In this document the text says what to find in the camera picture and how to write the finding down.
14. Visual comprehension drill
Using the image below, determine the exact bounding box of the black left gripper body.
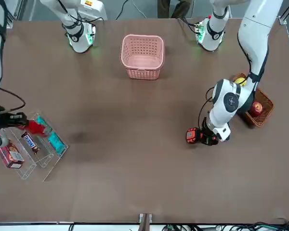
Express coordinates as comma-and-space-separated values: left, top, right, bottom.
201, 116, 217, 138

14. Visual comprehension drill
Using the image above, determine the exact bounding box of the yellow apple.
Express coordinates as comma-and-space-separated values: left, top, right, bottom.
235, 76, 248, 87

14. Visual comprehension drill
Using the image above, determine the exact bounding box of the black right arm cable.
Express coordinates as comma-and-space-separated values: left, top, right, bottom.
0, 85, 26, 114

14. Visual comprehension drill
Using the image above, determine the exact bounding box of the teal snack packet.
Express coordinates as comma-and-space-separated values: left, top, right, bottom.
36, 115, 53, 135
48, 131, 65, 154

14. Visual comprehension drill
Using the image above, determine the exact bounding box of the clear acrylic shelf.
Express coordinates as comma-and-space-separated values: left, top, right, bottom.
0, 110, 69, 182

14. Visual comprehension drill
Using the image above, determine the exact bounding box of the brown wicker tray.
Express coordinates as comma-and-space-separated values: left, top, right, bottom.
232, 73, 275, 128

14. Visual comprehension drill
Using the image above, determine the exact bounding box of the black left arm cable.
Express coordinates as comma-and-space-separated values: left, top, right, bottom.
197, 86, 216, 128

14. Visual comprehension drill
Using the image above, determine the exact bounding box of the aluminium post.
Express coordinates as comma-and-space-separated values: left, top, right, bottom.
139, 213, 153, 231

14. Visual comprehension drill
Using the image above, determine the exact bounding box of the person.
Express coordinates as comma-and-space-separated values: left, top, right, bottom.
158, 0, 195, 19

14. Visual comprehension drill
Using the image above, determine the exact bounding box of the black arm base cable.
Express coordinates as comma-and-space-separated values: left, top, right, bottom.
177, 16, 203, 34

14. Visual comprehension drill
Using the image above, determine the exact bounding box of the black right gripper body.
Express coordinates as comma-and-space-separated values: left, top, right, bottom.
0, 103, 19, 131

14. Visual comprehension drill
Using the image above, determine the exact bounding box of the Snickers chocolate bar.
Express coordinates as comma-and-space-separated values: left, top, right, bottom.
21, 131, 40, 155

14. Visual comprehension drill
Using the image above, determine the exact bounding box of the red cookie box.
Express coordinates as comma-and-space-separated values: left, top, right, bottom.
0, 141, 25, 169

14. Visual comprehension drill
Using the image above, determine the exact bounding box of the pink plastic basket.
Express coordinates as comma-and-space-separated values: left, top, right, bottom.
120, 34, 165, 80

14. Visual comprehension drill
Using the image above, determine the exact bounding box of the orange black barcode scanner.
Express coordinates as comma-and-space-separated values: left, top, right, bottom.
185, 127, 208, 146

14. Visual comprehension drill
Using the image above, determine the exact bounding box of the red Coca-Cola bottle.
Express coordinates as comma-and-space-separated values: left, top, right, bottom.
17, 119, 49, 138

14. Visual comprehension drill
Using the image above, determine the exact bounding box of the aluminium frame bar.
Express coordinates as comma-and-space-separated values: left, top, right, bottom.
4, 0, 24, 28

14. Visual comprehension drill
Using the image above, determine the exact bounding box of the red apple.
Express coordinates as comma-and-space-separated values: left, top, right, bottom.
249, 101, 264, 117

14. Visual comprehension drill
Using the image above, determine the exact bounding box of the black cable tangle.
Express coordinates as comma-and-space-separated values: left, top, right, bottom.
163, 218, 289, 231

